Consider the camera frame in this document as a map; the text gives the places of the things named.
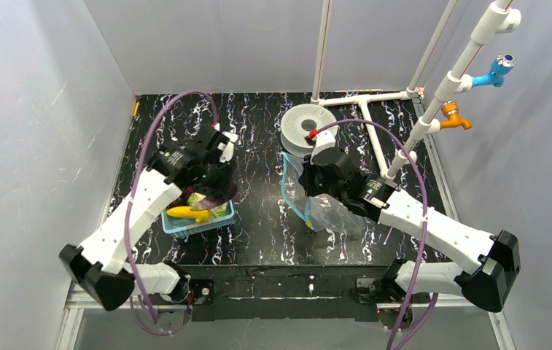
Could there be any clear zip top bag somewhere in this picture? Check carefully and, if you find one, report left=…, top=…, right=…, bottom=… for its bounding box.
left=281, top=151, right=366, bottom=236

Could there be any yellow toy banana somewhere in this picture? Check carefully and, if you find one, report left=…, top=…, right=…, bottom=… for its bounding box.
left=166, top=206, right=211, bottom=223

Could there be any light blue plastic basket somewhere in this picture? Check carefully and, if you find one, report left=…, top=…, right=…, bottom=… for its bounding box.
left=160, top=196, right=236, bottom=239

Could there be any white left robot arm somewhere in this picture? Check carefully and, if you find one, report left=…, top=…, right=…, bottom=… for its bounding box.
left=59, top=128, right=239, bottom=311

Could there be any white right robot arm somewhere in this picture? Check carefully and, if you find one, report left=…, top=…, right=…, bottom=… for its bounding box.
left=298, top=147, right=521, bottom=313

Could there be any green white toy cabbage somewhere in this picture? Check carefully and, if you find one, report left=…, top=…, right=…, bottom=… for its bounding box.
left=187, top=192, right=207, bottom=211

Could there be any white perforated filament spool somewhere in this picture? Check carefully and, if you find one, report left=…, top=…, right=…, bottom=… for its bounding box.
left=280, top=104, right=336, bottom=158

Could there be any orange plastic tap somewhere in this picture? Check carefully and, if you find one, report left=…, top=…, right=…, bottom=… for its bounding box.
left=427, top=101, right=473, bottom=134

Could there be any blue plastic tap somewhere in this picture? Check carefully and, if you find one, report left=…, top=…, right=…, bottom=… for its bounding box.
left=456, top=54, right=517, bottom=93

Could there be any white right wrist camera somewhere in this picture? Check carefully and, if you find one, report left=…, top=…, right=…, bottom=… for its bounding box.
left=305, top=129, right=335, bottom=164

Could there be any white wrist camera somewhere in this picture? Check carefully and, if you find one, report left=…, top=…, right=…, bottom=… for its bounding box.
left=209, top=123, right=239, bottom=164
left=305, top=129, right=335, bottom=164

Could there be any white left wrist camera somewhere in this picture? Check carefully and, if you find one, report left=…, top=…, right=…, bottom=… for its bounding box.
left=209, top=123, right=239, bottom=164

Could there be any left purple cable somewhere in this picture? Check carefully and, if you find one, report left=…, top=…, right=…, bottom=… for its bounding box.
left=124, top=90, right=220, bottom=337

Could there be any purple cable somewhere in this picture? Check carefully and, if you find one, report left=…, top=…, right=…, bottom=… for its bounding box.
left=124, top=90, right=220, bottom=337
left=312, top=118, right=440, bottom=350

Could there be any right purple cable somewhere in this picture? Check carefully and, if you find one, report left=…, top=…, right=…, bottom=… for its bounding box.
left=312, top=118, right=440, bottom=350

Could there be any white PVC pipe frame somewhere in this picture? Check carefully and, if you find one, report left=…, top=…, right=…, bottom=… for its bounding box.
left=311, top=1, right=521, bottom=179

